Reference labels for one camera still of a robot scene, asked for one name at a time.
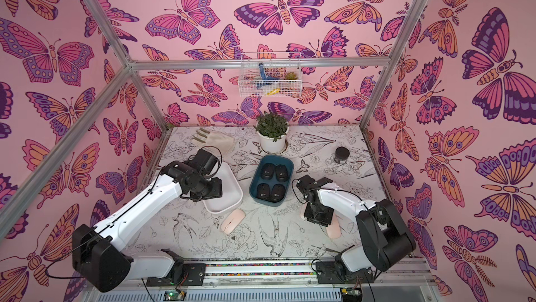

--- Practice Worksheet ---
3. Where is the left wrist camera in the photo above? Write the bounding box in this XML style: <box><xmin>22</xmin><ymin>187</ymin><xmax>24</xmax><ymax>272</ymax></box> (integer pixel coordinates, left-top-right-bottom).
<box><xmin>186</xmin><ymin>148</ymin><xmax>220</xmax><ymax>177</ymax></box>

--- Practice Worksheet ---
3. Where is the black round jar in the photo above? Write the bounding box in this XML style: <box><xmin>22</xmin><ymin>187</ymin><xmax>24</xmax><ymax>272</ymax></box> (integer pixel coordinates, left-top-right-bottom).
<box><xmin>334</xmin><ymin>147</ymin><xmax>350</xmax><ymax>165</ymax></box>

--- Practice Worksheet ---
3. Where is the white wire basket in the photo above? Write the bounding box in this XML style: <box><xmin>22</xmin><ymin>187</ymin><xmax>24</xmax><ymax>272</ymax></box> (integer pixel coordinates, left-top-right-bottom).
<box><xmin>237</xmin><ymin>52</ymin><xmax>303</xmax><ymax>98</ymax></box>

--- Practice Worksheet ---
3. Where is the teal storage box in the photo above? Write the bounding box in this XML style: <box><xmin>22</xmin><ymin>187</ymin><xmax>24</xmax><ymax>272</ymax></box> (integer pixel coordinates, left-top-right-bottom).
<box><xmin>249</xmin><ymin>155</ymin><xmax>294</xmax><ymax>207</ymax></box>

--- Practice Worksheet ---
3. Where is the potted green plant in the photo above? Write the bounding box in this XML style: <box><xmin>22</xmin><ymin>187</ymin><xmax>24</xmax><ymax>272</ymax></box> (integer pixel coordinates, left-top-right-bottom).
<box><xmin>254</xmin><ymin>112</ymin><xmax>289</xmax><ymax>154</ymax></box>

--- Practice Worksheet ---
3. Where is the beige work glove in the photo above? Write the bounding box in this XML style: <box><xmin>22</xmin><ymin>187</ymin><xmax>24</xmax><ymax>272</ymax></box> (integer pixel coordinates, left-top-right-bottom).
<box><xmin>191</xmin><ymin>128</ymin><xmax>235</xmax><ymax>155</ymax></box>

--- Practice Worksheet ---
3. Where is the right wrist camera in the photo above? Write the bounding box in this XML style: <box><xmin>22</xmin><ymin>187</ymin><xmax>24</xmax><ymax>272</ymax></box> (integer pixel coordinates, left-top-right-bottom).
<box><xmin>297</xmin><ymin>175</ymin><xmax>333</xmax><ymax>195</ymax></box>

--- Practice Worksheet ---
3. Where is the white storage tray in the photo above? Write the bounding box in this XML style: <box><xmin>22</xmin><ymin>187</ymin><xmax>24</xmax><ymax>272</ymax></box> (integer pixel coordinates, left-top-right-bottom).
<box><xmin>202</xmin><ymin>162</ymin><xmax>244</xmax><ymax>215</ymax></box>

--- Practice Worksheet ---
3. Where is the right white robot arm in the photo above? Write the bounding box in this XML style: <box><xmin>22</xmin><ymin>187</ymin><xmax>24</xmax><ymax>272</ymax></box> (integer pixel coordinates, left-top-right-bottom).
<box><xmin>297</xmin><ymin>175</ymin><xmax>416</xmax><ymax>282</ymax></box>

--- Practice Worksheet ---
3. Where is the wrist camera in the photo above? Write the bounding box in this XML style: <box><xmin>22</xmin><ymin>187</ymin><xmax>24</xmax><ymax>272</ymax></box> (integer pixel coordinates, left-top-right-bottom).
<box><xmin>297</xmin><ymin>175</ymin><xmax>333</xmax><ymax>195</ymax></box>
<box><xmin>186</xmin><ymin>148</ymin><xmax>220</xmax><ymax>177</ymax></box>

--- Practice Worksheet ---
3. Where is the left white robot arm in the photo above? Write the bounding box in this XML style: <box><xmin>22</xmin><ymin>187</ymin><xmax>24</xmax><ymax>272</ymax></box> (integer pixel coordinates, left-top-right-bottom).
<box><xmin>72</xmin><ymin>161</ymin><xmax>222</xmax><ymax>293</ymax></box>

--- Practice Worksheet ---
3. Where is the black mouse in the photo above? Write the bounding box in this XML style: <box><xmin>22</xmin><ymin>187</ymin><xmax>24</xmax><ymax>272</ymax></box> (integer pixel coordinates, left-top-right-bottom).
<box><xmin>256</xmin><ymin>183</ymin><xmax>271</xmax><ymax>201</ymax></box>
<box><xmin>275</xmin><ymin>165</ymin><xmax>289</xmax><ymax>183</ymax></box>
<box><xmin>260</xmin><ymin>162</ymin><xmax>276</xmax><ymax>180</ymax></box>
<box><xmin>269</xmin><ymin>183</ymin><xmax>287</xmax><ymax>203</ymax></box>

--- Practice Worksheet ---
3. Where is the pink mouse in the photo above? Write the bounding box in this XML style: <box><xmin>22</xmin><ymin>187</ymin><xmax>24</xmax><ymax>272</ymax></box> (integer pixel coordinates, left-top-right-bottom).
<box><xmin>221</xmin><ymin>208</ymin><xmax>246</xmax><ymax>234</ymax></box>
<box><xmin>300</xmin><ymin>203</ymin><xmax>307</xmax><ymax>220</ymax></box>
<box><xmin>326</xmin><ymin>214</ymin><xmax>341</xmax><ymax>239</ymax></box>

